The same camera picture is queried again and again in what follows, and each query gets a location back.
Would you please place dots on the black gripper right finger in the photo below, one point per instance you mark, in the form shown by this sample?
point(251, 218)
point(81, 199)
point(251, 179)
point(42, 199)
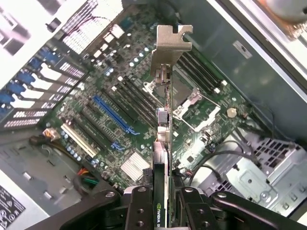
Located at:
point(194, 210)

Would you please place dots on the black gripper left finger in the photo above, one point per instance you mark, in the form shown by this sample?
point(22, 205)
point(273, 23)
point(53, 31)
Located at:
point(140, 208)

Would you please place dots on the silver finned chipset heatsink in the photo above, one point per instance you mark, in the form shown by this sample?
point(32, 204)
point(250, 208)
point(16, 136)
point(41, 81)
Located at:
point(134, 166)

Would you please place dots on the metal disk bay cage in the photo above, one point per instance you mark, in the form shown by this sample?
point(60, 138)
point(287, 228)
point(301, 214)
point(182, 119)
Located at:
point(251, 182)

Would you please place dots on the green motherboard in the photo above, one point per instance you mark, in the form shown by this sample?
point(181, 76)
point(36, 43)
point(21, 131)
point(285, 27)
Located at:
point(189, 143)

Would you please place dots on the long black expansion slot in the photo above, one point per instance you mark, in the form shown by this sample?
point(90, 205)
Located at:
point(98, 124)
point(90, 134)
point(120, 105)

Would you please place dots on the white PCI expansion slot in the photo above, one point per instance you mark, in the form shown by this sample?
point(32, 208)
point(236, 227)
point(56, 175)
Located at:
point(79, 140)

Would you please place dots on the blue expansion slot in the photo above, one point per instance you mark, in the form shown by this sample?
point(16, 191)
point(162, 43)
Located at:
point(110, 113)

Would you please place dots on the round coin cell battery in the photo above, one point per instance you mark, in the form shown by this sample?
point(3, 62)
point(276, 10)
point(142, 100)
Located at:
point(231, 112)

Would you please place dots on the metal CPU socket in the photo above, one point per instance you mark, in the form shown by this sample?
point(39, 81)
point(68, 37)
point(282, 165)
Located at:
point(192, 105)

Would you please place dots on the white power connector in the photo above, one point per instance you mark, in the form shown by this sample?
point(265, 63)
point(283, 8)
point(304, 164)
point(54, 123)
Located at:
point(51, 134)

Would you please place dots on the black white warning label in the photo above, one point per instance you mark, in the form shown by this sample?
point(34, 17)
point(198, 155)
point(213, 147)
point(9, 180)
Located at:
point(10, 203)

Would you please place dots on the perforated metal slot cover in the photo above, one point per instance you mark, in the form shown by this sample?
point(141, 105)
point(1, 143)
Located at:
point(48, 105)
point(72, 69)
point(63, 89)
point(52, 97)
point(72, 81)

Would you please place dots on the silver USB port block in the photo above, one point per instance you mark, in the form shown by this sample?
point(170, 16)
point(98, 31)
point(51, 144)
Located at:
point(103, 46)
point(97, 54)

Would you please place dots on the white case label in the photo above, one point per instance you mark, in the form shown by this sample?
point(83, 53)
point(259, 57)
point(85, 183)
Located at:
point(242, 49)

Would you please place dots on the silver metal port block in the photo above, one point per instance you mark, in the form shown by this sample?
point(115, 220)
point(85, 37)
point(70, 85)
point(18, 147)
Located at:
point(109, 38)
point(118, 31)

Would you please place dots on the silver PC case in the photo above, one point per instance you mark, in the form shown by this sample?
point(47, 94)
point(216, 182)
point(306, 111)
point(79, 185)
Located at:
point(216, 36)

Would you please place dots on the teal port connector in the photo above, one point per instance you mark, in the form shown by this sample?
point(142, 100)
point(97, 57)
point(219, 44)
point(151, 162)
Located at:
point(126, 22)

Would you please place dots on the small black box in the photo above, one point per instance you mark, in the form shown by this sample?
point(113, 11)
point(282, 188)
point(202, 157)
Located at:
point(53, 24)

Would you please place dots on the round grey orange-rimmed object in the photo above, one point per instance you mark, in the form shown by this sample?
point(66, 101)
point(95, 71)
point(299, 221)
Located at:
point(290, 9)

